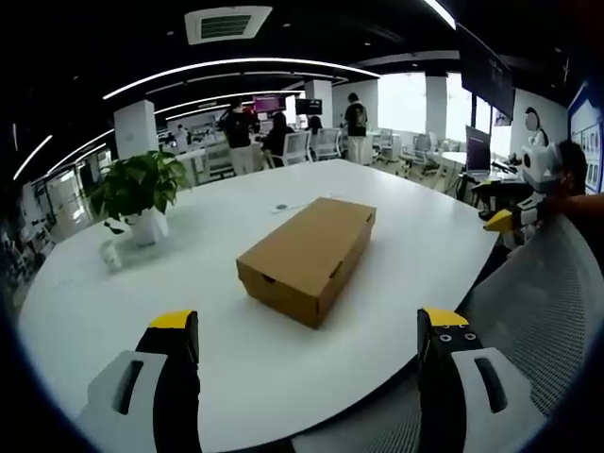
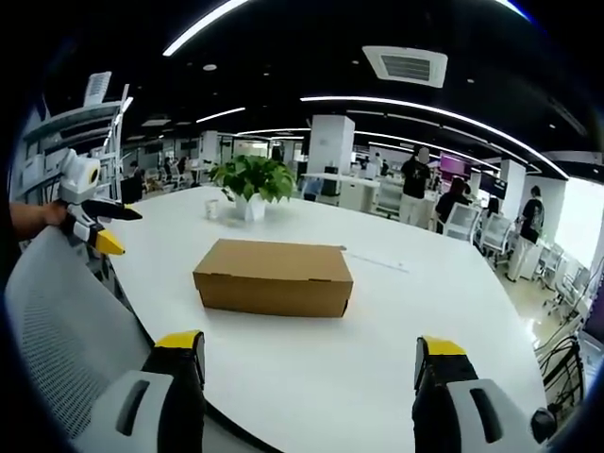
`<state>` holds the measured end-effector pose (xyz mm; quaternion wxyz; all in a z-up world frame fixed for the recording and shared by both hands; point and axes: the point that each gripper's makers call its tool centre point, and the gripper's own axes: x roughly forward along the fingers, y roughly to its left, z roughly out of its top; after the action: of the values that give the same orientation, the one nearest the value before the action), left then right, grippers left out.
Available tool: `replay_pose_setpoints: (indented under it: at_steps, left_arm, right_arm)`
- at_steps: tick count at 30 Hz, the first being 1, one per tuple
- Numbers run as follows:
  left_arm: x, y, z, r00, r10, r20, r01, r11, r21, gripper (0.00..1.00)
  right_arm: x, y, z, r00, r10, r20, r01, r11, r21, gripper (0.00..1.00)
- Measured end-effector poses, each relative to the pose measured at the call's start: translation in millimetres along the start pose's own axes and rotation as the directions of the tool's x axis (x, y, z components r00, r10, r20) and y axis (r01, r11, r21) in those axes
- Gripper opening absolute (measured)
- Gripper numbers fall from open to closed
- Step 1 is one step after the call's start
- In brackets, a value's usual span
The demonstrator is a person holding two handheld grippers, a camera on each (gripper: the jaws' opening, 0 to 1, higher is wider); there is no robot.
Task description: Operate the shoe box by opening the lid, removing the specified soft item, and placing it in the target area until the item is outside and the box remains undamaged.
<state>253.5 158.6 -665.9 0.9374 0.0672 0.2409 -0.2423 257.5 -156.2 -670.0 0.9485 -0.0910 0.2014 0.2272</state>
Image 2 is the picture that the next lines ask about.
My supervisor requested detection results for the white office chair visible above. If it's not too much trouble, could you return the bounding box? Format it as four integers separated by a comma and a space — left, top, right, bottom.
479, 212, 515, 268
443, 201, 482, 243

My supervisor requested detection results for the ceiling air conditioner vent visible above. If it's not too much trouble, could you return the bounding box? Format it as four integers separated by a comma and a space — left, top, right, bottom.
361, 44, 449, 90

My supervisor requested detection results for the grey mesh office chair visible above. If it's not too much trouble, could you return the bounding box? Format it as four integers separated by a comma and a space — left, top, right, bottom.
3, 225, 157, 443

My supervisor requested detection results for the brown cardboard shoe box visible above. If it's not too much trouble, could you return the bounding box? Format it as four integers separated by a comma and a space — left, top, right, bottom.
192, 238, 355, 319

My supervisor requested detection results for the black cable bundle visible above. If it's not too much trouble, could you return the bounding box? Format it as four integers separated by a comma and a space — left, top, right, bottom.
535, 335, 586, 419

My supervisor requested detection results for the white cabinet desk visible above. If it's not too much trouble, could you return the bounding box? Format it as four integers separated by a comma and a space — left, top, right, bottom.
301, 172, 383, 213

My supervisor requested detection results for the person's left hand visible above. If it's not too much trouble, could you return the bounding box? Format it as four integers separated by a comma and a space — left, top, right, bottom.
41, 200, 70, 227

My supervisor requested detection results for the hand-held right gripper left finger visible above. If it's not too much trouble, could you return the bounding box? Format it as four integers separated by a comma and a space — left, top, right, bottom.
86, 329, 207, 453

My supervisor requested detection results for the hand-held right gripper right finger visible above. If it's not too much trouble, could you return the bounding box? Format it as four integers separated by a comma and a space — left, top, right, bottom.
411, 335, 544, 453

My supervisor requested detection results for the green potted plant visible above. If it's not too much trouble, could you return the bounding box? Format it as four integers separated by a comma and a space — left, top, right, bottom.
207, 154, 297, 223

